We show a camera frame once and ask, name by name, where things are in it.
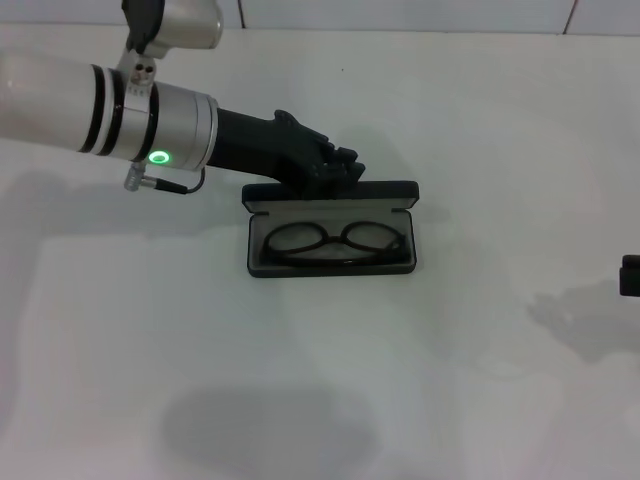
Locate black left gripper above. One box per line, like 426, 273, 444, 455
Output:
207, 107, 369, 199

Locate black glasses case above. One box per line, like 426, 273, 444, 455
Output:
241, 179, 420, 279

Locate black glasses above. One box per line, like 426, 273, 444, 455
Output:
263, 221, 409, 269

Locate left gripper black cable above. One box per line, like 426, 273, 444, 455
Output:
123, 162, 207, 195

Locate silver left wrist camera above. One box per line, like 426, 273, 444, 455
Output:
121, 0, 224, 59

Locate left wrist camera mount bracket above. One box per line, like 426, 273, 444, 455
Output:
117, 47, 157, 99

